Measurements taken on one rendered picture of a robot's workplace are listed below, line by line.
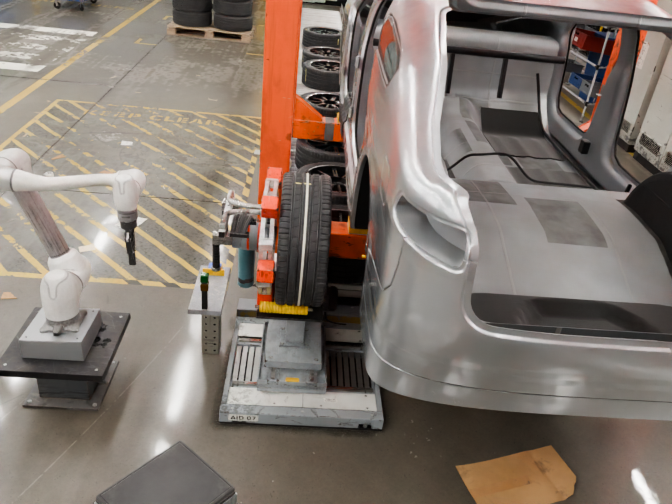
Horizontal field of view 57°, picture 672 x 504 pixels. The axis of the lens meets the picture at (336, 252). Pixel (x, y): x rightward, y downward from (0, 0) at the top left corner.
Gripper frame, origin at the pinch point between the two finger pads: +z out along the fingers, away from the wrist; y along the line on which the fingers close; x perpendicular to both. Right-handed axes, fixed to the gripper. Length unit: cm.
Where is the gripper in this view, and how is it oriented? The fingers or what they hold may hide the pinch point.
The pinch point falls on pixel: (132, 258)
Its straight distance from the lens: 307.8
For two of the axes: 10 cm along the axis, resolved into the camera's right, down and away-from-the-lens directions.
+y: 1.1, 4.7, -8.8
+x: 9.9, 0.0, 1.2
